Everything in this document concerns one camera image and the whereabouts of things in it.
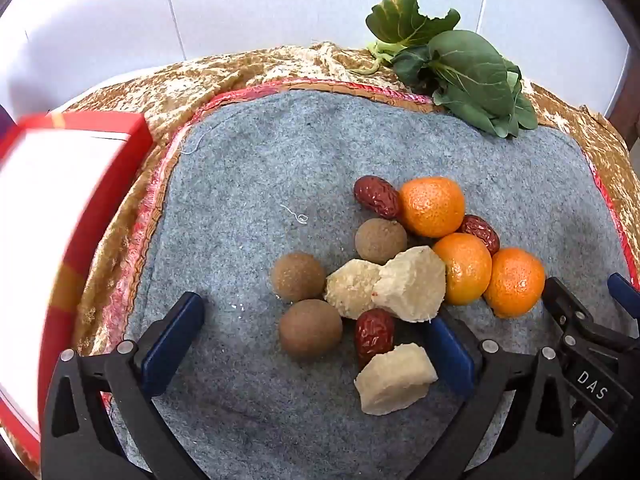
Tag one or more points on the red cardboard box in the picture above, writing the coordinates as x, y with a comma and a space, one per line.
55, 220

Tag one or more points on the white thread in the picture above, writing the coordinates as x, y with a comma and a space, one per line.
192, 146
301, 218

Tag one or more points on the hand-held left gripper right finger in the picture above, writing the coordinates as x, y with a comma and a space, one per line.
450, 355

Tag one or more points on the dark wooden chair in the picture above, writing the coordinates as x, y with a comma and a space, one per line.
625, 125

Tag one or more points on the gold velvet cloth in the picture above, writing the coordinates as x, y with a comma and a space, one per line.
250, 67

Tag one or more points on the grey felt mat red trim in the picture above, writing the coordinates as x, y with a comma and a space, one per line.
275, 160

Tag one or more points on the large pale cake chunk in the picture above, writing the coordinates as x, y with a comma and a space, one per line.
410, 285

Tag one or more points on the red date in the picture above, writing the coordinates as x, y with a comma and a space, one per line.
372, 335
375, 196
482, 232

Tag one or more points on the leafy green vegetable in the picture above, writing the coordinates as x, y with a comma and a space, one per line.
470, 75

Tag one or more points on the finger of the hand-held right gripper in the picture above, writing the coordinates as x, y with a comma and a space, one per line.
567, 305
624, 290

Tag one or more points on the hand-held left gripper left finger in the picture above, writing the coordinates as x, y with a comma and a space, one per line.
170, 342

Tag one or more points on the orange mandarin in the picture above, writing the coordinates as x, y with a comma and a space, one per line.
432, 207
515, 282
462, 270

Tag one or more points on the brown longan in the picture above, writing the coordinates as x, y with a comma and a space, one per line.
381, 241
297, 276
310, 329

